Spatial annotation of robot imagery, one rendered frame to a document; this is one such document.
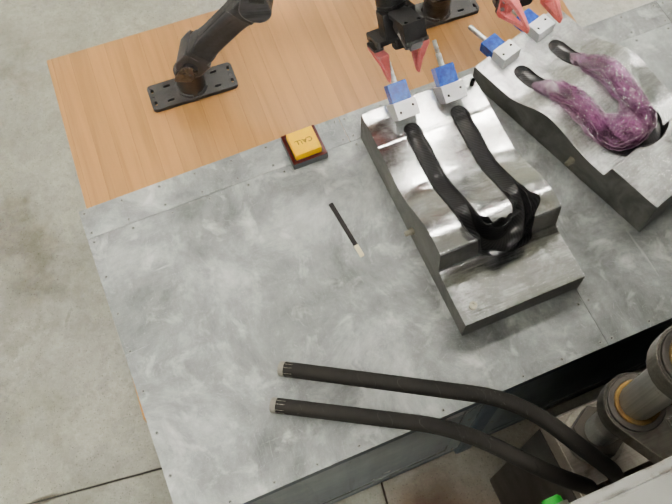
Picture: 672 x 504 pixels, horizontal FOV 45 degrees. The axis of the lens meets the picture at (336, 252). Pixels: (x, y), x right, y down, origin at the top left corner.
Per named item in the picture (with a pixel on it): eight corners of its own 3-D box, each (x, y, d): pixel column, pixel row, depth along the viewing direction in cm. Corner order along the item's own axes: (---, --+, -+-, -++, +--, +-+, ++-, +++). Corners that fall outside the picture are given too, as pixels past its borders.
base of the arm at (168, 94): (234, 65, 179) (225, 41, 182) (146, 92, 177) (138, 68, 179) (239, 87, 186) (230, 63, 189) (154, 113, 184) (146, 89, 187)
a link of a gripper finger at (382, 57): (418, 79, 160) (411, 35, 154) (385, 91, 159) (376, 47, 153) (405, 67, 165) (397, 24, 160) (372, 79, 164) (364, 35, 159)
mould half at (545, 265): (360, 137, 180) (361, 101, 168) (466, 97, 184) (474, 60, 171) (461, 336, 161) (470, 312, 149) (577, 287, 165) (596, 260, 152)
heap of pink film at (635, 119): (523, 90, 177) (530, 68, 170) (580, 47, 182) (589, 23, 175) (613, 169, 169) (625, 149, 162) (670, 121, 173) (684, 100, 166)
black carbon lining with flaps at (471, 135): (398, 132, 172) (400, 106, 164) (466, 106, 175) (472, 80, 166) (472, 271, 159) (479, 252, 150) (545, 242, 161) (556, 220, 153)
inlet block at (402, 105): (371, 62, 171) (377, 59, 165) (393, 54, 171) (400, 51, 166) (391, 122, 173) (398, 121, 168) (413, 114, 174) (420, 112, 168)
